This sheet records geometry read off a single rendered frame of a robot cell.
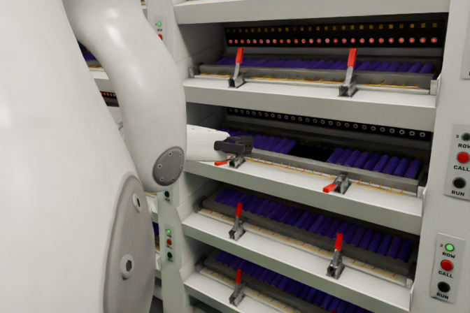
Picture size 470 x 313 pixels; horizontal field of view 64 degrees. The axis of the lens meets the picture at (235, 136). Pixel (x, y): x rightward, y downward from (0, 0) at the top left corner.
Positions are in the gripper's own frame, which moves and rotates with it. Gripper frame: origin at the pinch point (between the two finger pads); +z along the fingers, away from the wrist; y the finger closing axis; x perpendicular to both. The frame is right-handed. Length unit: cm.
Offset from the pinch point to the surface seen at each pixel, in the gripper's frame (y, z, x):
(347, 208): 16.7, 20.3, -10.9
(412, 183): 27.2, 23.2, -3.7
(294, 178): 3.9, 21.2, -7.6
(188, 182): -30.3, 24.5, -16.3
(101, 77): -63, 15, 10
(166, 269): -37, 27, -45
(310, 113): 7.5, 16.9, 7.0
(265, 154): -5.6, 23.1, -3.8
